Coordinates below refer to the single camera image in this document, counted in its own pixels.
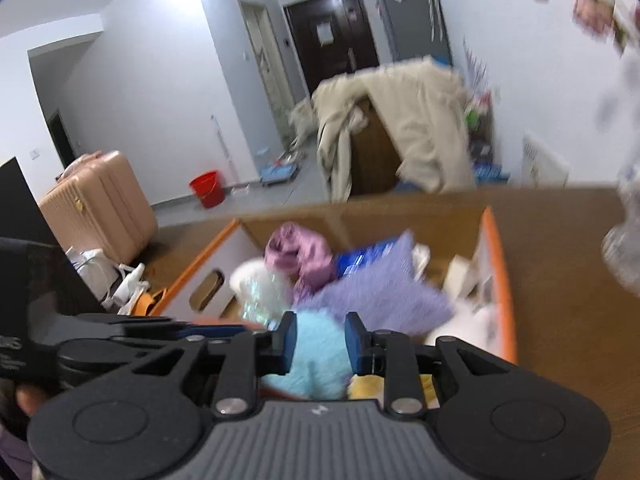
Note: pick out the white radiator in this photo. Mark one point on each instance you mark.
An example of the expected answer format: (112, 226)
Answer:
(545, 160)

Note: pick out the wooden chair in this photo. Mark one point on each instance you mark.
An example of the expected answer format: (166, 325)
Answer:
(375, 155)

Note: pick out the pink purple cloth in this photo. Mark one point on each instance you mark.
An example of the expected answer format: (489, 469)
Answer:
(302, 255)

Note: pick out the beige cloth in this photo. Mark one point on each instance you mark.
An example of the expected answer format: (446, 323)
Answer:
(420, 120)

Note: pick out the red bucket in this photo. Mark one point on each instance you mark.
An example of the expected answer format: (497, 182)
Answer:
(206, 190)

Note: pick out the small white box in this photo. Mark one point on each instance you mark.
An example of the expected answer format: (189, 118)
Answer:
(462, 275)

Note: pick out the white plastic bags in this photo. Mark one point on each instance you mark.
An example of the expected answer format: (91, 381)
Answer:
(107, 275)

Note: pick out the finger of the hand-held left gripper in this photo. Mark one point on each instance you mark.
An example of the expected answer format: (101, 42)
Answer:
(150, 327)

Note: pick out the light blue plush toy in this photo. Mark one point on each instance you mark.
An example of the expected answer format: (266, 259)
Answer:
(317, 355)

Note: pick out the cluttered storage shelf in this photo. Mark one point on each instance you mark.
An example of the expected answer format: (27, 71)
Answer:
(480, 110)

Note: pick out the white fluffy toy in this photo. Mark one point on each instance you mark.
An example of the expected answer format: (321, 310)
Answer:
(467, 322)

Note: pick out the yellow and white plush toy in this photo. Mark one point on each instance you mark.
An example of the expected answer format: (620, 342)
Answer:
(367, 387)

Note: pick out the pink suitcase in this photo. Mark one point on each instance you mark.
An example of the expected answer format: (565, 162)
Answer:
(100, 205)

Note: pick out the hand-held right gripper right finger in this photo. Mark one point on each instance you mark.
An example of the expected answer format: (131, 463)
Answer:
(354, 342)

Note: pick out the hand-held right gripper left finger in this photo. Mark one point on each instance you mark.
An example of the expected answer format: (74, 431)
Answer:
(287, 342)

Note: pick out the clear vase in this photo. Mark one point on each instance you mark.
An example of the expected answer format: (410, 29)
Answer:
(620, 255)

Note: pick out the dark door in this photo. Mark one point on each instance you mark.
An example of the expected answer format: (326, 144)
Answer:
(330, 35)

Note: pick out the white sack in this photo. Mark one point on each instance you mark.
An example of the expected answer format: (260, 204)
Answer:
(303, 120)

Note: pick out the person's left hand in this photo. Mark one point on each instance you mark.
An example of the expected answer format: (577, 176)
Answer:
(30, 400)

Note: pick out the blue packet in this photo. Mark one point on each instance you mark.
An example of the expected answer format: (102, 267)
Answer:
(365, 260)

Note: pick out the grey refrigerator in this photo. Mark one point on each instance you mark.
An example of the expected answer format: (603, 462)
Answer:
(412, 15)

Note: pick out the purple fluffy pillow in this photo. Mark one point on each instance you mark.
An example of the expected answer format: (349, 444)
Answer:
(385, 295)

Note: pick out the black panel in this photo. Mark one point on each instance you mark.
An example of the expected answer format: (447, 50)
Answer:
(35, 220)

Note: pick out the blue floor basket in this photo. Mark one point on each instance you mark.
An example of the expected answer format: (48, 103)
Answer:
(280, 172)

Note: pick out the orange-edged cardboard box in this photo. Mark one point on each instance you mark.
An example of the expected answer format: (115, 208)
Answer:
(500, 300)

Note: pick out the blue packages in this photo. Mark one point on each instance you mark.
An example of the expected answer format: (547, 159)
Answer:
(490, 172)

